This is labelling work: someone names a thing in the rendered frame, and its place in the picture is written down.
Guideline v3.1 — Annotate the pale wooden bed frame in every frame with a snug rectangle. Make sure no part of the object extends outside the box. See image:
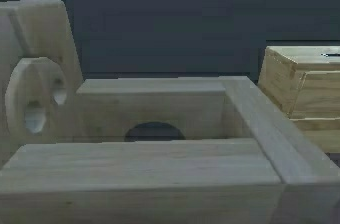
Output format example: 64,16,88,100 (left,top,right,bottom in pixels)
0,0,340,224

